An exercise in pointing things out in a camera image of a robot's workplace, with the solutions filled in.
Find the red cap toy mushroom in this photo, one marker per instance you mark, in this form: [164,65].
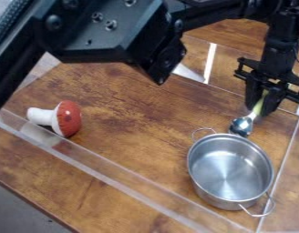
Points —
[63,118]

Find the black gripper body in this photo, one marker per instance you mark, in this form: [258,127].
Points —
[273,70]

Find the stainless steel pot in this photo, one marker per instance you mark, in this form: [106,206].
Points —
[231,172]

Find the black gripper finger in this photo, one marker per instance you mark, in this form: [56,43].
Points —
[254,91]
[273,97]

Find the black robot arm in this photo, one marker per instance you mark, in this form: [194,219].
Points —
[139,32]

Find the green handled metal spoon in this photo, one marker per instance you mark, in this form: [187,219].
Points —
[242,125]

